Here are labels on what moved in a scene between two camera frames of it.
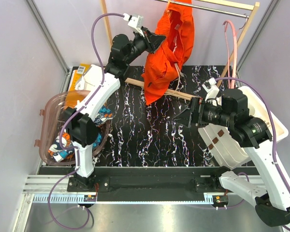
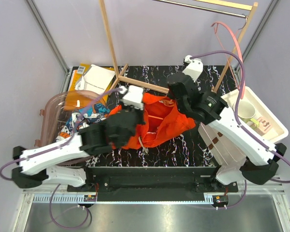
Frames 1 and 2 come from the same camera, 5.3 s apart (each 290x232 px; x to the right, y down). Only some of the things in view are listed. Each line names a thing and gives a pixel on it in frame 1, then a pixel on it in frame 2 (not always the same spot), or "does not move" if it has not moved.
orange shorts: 165,63 to 161,121
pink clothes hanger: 225,22 to 242,82
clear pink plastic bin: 53,117 does not move
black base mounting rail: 148,184 does not move
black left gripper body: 145,31 to 139,115
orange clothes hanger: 168,10 to 166,102
